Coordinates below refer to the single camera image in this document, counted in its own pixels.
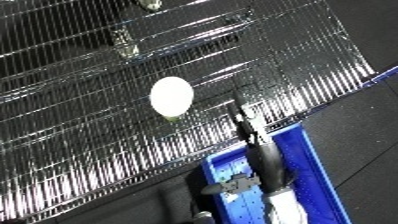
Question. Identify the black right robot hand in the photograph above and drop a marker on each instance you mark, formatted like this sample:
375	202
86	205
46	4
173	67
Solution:
265	160

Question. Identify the pale right robot arm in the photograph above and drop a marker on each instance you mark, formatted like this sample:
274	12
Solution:
286	208

